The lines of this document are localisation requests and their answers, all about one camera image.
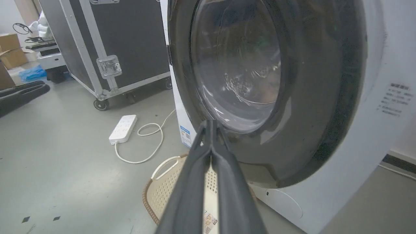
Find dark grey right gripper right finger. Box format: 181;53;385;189
211;120;267;234

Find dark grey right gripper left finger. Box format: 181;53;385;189
155;120;212;234

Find washing machine door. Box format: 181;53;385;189
167;0;369;188

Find white washing machine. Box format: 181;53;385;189
160;0;416;234

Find beige laundry basket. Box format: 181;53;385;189
142;154;257;234

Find white power strip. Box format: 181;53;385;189
109;114;138;145
114;109;176;164

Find black flight case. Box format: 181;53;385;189
38;0;173;111

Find dark grey pointed gripper fingers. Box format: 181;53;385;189
0;80;51;118

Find blue plastic bag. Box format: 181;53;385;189
19;65;47;82

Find brown cardboard box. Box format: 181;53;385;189
0;60;16;91

